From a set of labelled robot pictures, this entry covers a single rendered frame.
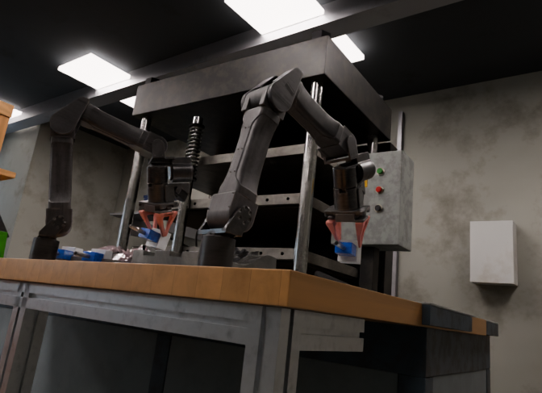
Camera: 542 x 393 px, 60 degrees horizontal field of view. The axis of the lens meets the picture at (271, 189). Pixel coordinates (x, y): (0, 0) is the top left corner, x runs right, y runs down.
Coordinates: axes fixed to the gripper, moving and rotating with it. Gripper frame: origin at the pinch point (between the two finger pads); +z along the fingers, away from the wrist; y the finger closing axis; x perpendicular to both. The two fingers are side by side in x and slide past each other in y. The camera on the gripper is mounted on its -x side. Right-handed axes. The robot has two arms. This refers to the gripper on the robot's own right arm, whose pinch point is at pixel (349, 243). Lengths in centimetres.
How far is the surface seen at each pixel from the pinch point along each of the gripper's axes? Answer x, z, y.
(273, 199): -81, 7, 60
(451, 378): 15.5, 23.5, -24.6
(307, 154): -80, -13, 41
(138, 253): 9, 3, 61
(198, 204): -87, 11, 106
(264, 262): -15.4, 12.6, 33.2
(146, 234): 11, -4, 56
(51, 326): 18, 25, 93
